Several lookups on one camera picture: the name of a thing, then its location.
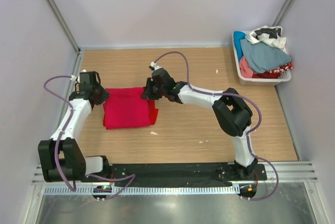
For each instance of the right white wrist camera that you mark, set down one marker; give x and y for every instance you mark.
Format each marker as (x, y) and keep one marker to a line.
(154, 65)

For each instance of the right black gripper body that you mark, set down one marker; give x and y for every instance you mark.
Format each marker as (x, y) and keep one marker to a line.
(161, 90)

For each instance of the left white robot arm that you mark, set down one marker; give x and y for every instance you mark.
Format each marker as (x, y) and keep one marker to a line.
(60, 156)

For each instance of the bright blue shirt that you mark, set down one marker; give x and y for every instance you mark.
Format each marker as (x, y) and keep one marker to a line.
(237, 37)

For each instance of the red t shirt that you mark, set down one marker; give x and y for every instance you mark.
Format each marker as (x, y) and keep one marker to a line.
(153, 112)

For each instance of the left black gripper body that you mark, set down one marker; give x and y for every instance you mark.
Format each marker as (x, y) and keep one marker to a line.
(95, 88)

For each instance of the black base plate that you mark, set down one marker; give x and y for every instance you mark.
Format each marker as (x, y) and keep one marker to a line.
(177, 175)

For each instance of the white laundry basket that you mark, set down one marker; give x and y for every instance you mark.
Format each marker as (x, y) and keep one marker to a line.
(285, 77)

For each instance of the red white patterned shirt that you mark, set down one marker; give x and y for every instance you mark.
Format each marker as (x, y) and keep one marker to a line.
(273, 74)

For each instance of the magenta t shirt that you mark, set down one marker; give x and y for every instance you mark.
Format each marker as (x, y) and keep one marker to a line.
(125, 94)

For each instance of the white black patterned shirt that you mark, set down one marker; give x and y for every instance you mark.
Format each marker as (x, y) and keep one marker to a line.
(271, 36)

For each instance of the slotted cable duct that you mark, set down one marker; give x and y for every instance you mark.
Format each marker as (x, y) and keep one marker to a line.
(103, 190)

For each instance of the pink shirt in basket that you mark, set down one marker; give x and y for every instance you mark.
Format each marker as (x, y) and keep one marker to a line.
(245, 70)

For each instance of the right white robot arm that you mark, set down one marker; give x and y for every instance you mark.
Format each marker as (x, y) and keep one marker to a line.
(231, 111)

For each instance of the grey blue t shirt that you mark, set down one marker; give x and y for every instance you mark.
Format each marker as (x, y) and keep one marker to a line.
(263, 58)

